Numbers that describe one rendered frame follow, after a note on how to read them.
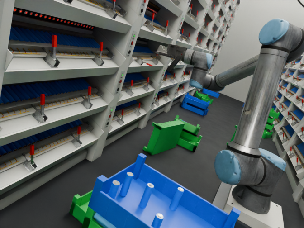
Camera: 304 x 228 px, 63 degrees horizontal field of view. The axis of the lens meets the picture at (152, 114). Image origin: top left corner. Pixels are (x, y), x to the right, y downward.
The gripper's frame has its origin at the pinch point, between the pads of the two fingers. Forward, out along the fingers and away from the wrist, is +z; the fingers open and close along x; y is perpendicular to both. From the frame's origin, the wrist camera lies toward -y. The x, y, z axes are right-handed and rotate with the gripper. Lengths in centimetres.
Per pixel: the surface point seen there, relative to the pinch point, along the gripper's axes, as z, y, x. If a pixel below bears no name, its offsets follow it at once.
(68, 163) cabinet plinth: 8, -56, 69
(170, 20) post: -0.6, 23.1, -16.0
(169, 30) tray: -2.2, 15.9, -13.9
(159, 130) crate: -19, -45, 17
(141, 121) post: 5, -54, -16
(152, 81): 3.0, -21.4, -15.7
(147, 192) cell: -42, -29, 108
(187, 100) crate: -6, -50, -133
